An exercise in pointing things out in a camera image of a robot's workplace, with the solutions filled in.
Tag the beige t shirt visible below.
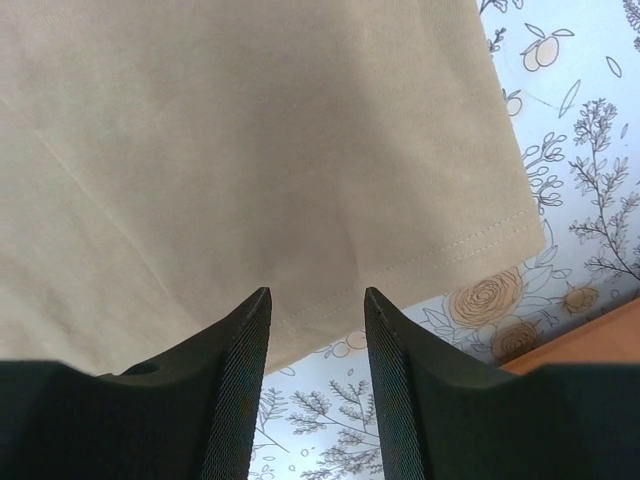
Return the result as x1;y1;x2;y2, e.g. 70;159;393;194
1;1;545;373

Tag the orange plastic basket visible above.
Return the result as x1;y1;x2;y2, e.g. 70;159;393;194
502;299;640;374

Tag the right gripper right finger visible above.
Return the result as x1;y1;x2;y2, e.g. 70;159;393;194
364;288;639;479

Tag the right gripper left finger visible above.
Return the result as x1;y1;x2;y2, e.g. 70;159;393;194
1;288;272;480

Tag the floral table mat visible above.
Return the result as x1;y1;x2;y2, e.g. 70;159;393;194
249;1;639;479

